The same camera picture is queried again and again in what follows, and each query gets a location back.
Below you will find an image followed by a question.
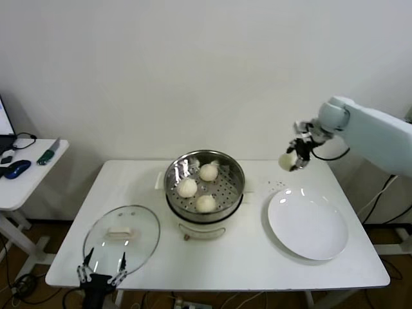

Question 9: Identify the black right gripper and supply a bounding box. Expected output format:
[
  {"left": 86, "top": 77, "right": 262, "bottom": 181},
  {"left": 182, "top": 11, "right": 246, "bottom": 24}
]
[{"left": 285, "top": 138, "right": 313, "bottom": 171}]

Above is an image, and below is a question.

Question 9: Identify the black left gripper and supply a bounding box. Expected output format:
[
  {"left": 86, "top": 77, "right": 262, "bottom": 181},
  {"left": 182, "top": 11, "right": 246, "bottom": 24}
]
[{"left": 77, "top": 247, "right": 128, "bottom": 309}]

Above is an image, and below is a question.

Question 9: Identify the white steamed baozi bun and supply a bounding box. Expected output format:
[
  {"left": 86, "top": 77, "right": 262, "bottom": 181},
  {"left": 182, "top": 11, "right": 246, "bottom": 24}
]
[
  {"left": 176, "top": 178, "right": 198, "bottom": 199},
  {"left": 278, "top": 153, "right": 295, "bottom": 171},
  {"left": 198, "top": 163, "right": 219, "bottom": 183},
  {"left": 195, "top": 194, "right": 216, "bottom": 214}
]

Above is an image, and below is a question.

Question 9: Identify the glass pot lid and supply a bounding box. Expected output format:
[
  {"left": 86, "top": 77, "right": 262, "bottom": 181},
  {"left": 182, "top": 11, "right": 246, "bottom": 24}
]
[{"left": 82, "top": 205, "right": 161, "bottom": 278}]

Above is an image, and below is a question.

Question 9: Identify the stainless steel steamer basket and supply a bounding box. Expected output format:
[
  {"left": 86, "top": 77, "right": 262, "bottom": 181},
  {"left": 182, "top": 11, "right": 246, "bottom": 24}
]
[{"left": 163, "top": 149, "right": 245, "bottom": 223}]

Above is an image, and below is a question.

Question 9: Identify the white round plate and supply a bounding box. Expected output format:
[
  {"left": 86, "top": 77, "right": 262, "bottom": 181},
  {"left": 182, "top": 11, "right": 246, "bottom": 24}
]
[{"left": 267, "top": 187, "right": 349, "bottom": 260}]

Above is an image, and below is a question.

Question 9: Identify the white floor power strip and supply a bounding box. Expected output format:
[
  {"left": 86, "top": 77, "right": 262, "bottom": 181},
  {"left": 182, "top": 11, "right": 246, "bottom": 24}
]
[{"left": 172, "top": 297, "right": 215, "bottom": 309}]

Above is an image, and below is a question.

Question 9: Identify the white electric cooker base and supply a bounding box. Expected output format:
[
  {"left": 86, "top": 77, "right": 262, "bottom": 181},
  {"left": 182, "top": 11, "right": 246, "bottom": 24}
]
[{"left": 155, "top": 172, "right": 255, "bottom": 241}]

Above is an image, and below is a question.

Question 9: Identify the white side table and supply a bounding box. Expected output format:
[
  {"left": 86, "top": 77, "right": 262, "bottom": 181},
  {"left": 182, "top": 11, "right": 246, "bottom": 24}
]
[{"left": 0, "top": 138, "right": 70, "bottom": 268}]

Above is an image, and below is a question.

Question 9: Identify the blue computer mouse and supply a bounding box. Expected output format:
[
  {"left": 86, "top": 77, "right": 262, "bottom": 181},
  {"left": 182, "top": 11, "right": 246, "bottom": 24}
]
[{"left": 3, "top": 160, "right": 32, "bottom": 180}]

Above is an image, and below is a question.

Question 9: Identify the black laptop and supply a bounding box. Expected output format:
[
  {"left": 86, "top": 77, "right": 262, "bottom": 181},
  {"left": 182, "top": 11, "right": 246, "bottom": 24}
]
[{"left": 0, "top": 95, "right": 17, "bottom": 155}]

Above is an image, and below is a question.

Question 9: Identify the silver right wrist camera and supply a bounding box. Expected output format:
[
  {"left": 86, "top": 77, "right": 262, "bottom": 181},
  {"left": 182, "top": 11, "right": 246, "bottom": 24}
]
[{"left": 292, "top": 119, "right": 318, "bottom": 138}]

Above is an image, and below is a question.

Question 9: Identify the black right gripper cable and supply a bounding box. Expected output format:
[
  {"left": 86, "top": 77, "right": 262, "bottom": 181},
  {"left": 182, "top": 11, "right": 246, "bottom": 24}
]
[{"left": 310, "top": 146, "right": 351, "bottom": 161}]

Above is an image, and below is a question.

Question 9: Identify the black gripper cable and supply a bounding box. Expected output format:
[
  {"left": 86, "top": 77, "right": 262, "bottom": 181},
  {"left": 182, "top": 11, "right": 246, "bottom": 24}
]
[
  {"left": 310, "top": 146, "right": 351, "bottom": 161},
  {"left": 62, "top": 288, "right": 85, "bottom": 309}
]

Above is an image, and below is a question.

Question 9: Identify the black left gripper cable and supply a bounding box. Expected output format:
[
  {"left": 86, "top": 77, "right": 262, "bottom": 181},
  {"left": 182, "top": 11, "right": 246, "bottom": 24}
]
[{"left": 62, "top": 288, "right": 85, "bottom": 309}]

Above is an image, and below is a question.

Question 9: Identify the black floor cable bundle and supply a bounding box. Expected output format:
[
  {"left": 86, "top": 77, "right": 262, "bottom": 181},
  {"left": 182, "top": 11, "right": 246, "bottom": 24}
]
[{"left": 9, "top": 273, "right": 44, "bottom": 305}]

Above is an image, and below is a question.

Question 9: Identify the white cable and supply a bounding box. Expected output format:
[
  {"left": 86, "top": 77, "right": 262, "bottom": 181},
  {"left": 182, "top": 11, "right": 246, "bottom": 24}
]
[{"left": 357, "top": 180, "right": 392, "bottom": 216}]

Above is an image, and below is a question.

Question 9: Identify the black cable with plug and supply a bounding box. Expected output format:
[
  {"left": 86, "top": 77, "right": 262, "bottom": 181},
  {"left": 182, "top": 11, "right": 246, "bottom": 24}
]
[{"left": 360, "top": 175, "right": 412, "bottom": 225}]

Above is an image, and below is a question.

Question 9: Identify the green handled knife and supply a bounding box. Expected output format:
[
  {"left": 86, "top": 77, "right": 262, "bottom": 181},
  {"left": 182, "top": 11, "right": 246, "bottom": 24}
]
[{"left": 35, "top": 137, "right": 61, "bottom": 167}]

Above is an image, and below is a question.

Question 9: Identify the white desk base frame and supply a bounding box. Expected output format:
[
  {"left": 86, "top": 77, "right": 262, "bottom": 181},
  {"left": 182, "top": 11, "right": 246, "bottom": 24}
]
[{"left": 373, "top": 225, "right": 412, "bottom": 255}]

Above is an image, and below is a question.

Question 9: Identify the black looped cable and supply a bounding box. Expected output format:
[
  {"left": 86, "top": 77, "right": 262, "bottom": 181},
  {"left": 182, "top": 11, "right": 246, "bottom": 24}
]
[{"left": 12, "top": 132, "right": 37, "bottom": 151}]

